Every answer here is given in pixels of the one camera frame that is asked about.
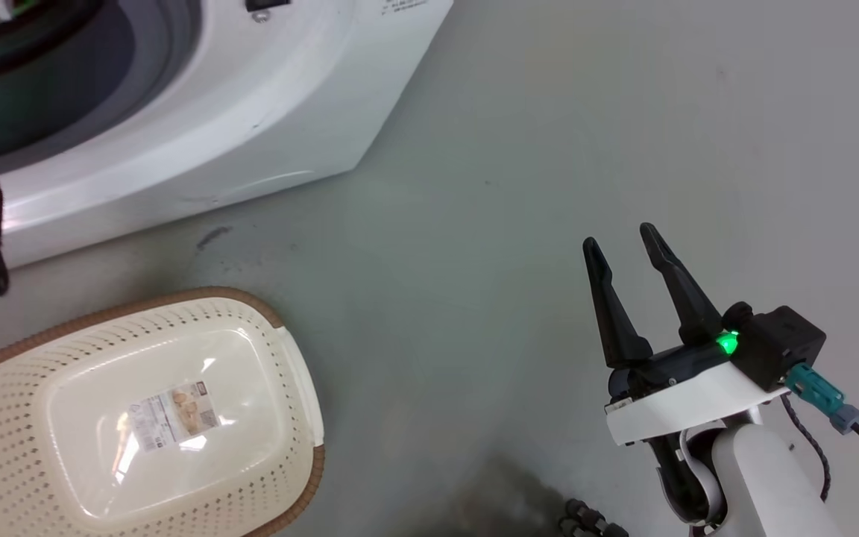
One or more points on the grey rubber door gasket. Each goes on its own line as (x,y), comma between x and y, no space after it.
(165,52)

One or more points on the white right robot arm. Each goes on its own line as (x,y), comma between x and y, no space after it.
(765,485)

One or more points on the white washing machine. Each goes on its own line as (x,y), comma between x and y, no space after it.
(303,97)

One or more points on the cream laundry basket brown rim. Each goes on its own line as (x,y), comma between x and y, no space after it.
(265,447)

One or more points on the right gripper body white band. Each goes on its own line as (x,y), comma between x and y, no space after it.
(690,399)

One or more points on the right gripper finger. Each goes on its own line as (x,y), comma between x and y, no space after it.
(614,321)
(687,298)

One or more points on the black door latch catch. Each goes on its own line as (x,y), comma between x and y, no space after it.
(265,6)

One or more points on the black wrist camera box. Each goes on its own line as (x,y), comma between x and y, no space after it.
(784,343)

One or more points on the printed paper sticker label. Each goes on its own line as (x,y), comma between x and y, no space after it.
(174,416)

